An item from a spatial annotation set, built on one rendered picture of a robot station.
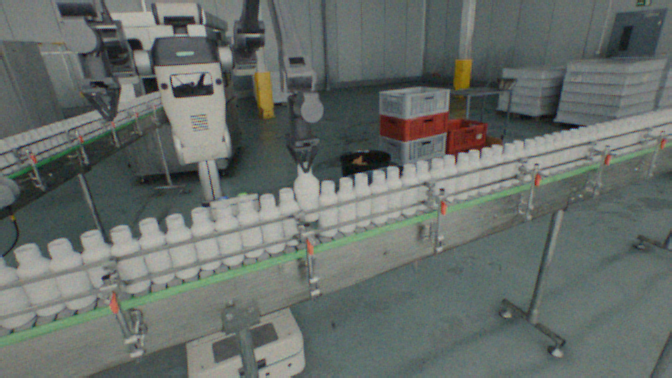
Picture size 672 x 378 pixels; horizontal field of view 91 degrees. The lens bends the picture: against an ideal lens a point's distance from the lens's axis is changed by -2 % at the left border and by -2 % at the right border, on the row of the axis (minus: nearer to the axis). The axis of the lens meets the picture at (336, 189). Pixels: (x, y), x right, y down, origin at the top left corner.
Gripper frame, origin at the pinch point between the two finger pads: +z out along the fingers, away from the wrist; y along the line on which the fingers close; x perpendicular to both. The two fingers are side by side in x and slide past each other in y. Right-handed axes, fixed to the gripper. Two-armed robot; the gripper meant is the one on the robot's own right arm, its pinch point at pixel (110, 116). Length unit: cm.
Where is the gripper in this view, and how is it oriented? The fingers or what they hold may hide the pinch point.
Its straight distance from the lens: 99.8
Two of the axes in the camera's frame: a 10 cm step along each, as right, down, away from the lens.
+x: 9.0, -2.0, 3.9
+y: 4.4, 3.4, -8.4
